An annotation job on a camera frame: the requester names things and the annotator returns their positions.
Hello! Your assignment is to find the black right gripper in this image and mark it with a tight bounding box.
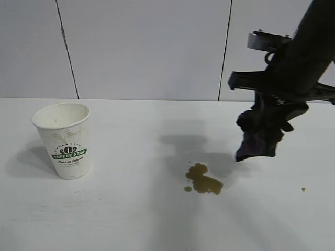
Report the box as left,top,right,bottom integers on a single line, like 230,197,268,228
228,44,335,133

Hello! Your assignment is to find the purple and black cloth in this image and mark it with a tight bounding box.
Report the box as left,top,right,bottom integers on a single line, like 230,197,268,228
234,95,286,163

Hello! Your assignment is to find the white paper coffee cup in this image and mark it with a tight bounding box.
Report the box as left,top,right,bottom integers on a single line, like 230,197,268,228
31,102,91,180

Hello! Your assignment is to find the brown coffee spill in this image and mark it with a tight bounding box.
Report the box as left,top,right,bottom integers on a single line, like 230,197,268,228
184,162,225,196

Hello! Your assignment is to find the thin black right camera cable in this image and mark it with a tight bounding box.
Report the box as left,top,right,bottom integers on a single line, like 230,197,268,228
263,50,277,65

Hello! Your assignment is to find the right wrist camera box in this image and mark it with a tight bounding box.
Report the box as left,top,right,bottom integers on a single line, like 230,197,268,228
247,30,291,51

